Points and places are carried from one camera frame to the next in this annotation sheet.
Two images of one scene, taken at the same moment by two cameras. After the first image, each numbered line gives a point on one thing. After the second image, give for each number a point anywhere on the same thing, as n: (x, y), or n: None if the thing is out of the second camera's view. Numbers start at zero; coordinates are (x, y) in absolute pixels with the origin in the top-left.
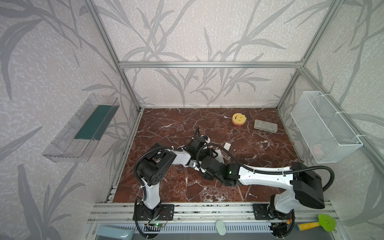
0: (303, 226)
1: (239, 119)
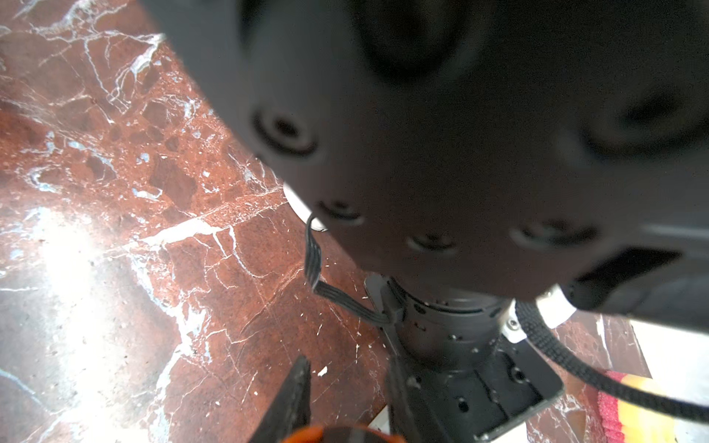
0: None
1: (637, 423)
